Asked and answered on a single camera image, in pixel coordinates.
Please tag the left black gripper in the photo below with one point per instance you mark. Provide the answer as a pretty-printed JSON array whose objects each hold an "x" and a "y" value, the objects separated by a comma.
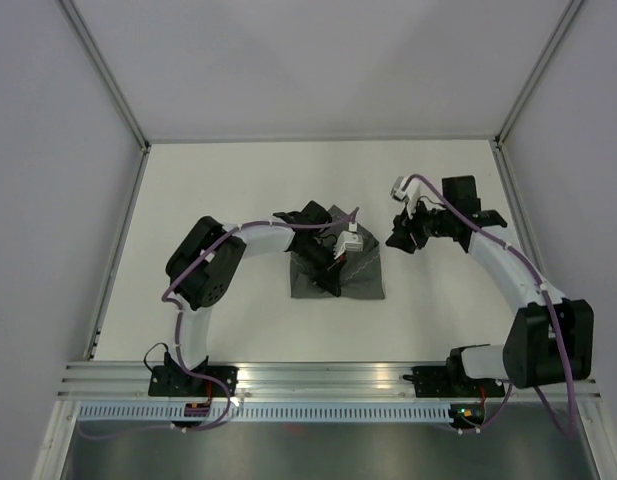
[{"x": 327, "y": 277}]

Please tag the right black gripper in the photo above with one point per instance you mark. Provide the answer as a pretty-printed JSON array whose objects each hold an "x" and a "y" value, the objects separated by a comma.
[{"x": 400, "y": 237}]

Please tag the grey cloth napkin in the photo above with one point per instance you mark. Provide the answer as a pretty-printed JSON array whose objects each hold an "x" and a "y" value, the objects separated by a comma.
[{"x": 361, "y": 276}]

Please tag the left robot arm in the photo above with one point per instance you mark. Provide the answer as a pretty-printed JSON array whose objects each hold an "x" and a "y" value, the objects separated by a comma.
[{"x": 201, "y": 270}]

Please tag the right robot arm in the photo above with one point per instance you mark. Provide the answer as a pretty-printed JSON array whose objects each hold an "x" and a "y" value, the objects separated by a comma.
[{"x": 551, "y": 336}]

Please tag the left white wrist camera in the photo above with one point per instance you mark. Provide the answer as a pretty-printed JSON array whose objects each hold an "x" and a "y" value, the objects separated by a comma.
[{"x": 348, "y": 241}]

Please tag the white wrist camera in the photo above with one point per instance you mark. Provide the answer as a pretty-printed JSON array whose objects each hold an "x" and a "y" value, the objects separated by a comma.
[
  {"x": 406, "y": 190},
  {"x": 348, "y": 241}
]

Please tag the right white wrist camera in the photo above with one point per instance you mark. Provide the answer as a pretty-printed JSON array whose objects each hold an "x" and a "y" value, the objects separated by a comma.
[{"x": 406, "y": 190}]

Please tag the aluminium front rail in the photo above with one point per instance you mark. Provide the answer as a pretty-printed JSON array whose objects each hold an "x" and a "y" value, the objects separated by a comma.
[{"x": 260, "y": 382}]

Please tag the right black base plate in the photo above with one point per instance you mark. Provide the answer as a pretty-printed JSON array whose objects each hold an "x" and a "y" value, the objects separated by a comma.
[{"x": 438, "y": 382}]

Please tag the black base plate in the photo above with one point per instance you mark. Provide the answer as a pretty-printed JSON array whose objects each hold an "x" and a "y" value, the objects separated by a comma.
[
  {"x": 438, "y": 382},
  {"x": 172, "y": 381}
]

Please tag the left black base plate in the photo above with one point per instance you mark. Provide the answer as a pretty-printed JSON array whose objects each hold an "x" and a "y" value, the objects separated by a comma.
[{"x": 172, "y": 381}]

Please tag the aluminium cage frame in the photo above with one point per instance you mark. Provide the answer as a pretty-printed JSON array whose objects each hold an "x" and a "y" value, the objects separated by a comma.
[{"x": 253, "y": 107}]

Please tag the white slotted cable duct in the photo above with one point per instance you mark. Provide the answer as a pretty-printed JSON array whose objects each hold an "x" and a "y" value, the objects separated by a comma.
[{"x": 319, "y": 412}]

